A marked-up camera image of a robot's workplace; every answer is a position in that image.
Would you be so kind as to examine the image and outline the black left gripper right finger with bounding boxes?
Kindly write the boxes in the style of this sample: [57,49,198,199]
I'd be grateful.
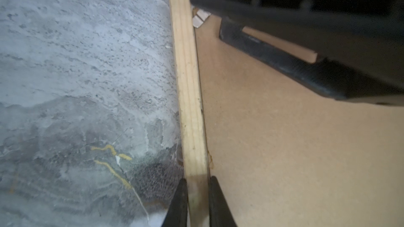
[208,176,237,227]

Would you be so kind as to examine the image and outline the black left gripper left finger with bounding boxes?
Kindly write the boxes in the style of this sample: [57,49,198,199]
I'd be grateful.
[161,178,188,227]

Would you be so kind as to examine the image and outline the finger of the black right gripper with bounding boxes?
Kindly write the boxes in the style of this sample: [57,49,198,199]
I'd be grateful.
[190,0,404,86]
[219,19,404,101]

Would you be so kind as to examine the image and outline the light wooden picture frame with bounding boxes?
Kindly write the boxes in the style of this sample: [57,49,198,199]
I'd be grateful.
[169,0,209,227]

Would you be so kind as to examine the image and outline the brown cardboard backing board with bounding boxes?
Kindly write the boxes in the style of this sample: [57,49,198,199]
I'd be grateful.
[196,13,404,227]

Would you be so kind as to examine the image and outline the silver metal turn clip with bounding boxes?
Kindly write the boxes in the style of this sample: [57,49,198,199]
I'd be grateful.
[192,9,211,28]

